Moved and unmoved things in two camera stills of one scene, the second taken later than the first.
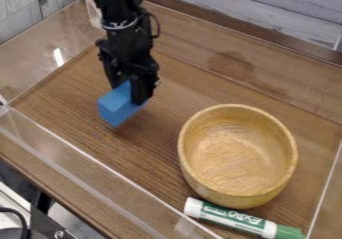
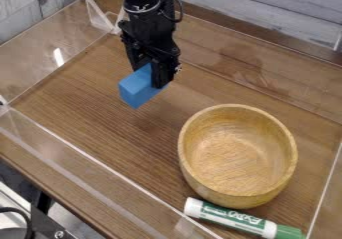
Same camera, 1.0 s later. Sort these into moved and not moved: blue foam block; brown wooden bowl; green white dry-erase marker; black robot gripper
Moved: blue foam block; black robot gripper
Not moved: green white dry-erase marker; brown wooden bowl
